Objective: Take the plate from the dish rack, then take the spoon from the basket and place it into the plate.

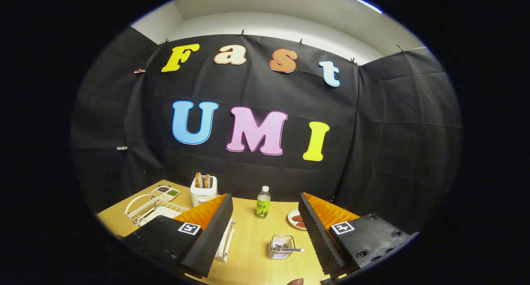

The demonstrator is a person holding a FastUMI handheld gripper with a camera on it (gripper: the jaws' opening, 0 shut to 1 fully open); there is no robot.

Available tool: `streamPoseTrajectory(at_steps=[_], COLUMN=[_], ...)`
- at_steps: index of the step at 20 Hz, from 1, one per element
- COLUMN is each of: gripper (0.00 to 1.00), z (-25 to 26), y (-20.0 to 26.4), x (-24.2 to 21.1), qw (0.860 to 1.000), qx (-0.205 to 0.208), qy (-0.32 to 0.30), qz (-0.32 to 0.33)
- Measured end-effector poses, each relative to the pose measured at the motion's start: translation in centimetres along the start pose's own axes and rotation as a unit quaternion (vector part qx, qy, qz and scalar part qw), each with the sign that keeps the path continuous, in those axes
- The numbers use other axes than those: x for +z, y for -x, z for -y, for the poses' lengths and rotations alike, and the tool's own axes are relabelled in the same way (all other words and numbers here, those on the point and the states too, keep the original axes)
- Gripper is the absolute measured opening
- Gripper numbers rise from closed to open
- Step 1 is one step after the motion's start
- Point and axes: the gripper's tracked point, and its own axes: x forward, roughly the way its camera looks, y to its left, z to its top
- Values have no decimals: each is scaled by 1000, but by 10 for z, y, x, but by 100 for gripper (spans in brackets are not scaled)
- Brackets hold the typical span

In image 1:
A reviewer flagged white wire dish rack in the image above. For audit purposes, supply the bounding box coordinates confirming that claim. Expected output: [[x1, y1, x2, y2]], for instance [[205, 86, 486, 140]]
[[124, 194, 236, 263]]

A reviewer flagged black backdrop cloth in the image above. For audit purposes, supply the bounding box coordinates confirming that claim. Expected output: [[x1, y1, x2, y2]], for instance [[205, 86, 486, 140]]
[[70, 26, 463, 232]]

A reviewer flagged small white oval dish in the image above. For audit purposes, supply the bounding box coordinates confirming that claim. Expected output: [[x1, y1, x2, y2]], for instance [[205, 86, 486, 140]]
[[287, 209, 308, 231]]

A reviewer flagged white divided sauce tray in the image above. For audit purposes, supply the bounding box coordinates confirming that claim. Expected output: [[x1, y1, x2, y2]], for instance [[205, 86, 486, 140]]
[[150, 185, 180, 202]]

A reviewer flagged metal wire basket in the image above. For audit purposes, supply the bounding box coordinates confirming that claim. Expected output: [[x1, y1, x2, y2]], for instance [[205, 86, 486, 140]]
[[267, 234, 296, 260]]

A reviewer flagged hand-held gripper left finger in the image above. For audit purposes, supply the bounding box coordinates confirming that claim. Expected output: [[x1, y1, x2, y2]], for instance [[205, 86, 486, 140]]
[[122, 193, 234, 278]]

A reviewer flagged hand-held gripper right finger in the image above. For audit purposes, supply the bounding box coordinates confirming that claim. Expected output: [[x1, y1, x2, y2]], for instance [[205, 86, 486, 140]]
[[298, 192, 419, 279]]

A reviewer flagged white toaster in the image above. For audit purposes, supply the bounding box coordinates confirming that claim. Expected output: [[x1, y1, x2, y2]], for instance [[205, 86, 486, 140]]
[[190, 175, 219, 208]]

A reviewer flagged green label drink bottle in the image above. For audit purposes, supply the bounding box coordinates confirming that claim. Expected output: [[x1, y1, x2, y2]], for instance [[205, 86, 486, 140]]
[[255, 186, 272, 220]]

